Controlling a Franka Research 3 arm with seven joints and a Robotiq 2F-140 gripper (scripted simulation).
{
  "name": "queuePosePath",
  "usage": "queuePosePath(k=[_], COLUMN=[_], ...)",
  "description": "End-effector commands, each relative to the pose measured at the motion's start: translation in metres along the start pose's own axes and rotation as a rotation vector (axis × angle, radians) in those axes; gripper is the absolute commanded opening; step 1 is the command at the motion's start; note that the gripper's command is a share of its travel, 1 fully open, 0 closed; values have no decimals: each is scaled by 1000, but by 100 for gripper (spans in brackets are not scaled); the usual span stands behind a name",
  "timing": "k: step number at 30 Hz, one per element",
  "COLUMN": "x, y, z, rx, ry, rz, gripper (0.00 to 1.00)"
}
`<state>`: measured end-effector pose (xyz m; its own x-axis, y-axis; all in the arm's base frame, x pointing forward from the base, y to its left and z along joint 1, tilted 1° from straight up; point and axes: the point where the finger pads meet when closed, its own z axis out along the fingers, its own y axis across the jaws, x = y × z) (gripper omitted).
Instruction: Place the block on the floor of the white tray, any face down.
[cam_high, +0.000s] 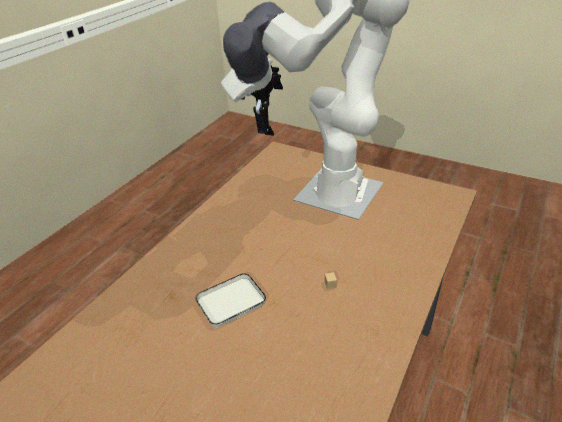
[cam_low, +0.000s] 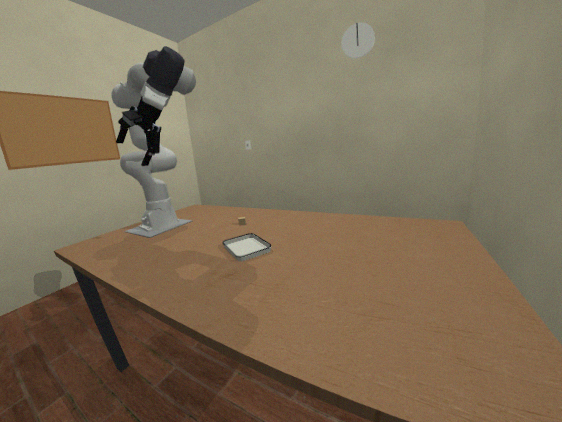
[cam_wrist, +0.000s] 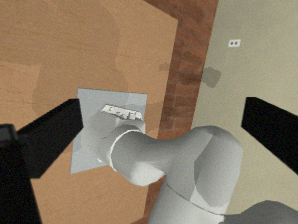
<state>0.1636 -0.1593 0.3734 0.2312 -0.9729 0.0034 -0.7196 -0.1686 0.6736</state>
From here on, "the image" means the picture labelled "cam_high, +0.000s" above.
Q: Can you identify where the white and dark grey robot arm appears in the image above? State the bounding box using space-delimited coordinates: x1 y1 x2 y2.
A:
221 0 409 208

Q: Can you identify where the tan block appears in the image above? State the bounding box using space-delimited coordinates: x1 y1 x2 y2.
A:
325 273 337 289

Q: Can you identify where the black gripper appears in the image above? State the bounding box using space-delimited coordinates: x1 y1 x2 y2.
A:
250 64 283 136

